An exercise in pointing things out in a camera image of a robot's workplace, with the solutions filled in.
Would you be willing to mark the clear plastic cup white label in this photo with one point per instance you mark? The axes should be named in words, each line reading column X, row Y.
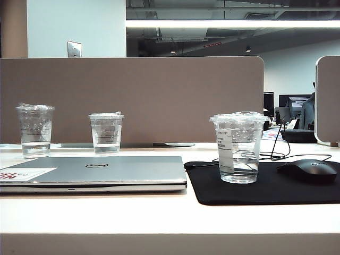
column 239, row 148

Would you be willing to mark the short clear plastic cup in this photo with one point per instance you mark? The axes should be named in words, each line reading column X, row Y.
column 106, row 132

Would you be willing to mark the silver Dell laptop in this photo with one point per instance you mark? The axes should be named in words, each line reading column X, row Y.
column 119, row 170

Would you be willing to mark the tall clear plastic cup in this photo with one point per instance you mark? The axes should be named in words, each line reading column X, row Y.
column 34, row 127

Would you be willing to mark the wide brown desk divider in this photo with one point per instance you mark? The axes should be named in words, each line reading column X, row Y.
column 159, row 93

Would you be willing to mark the black mouse pad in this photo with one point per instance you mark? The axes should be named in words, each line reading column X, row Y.
column 207, row 186

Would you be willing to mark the red LED ceiling sign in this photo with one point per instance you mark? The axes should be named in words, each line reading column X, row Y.
column 212, row 44

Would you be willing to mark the printed paper leaflet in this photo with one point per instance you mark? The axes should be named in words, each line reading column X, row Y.
column 273, row 135

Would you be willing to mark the small ceiling spot lamp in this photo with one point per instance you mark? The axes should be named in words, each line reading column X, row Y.
column 248, row 49

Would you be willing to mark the long ceiling light strip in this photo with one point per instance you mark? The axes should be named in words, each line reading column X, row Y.
column 225, row 24

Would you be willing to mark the black computer monitor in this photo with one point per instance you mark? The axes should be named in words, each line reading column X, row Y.
column 285, row 102

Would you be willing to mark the black fabric pouch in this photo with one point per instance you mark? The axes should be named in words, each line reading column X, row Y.
column 297, row 135

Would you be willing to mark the person in grey jacket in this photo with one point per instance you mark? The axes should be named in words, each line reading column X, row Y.
column 308, row 114

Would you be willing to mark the black computer mouse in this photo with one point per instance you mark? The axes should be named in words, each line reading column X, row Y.
column 305, row 171

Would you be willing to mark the brown desk divider white edge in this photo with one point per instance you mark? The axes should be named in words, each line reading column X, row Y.
column 329, row 101

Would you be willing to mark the metal wall switch plate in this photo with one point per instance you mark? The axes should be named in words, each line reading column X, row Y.
column 74, row 49

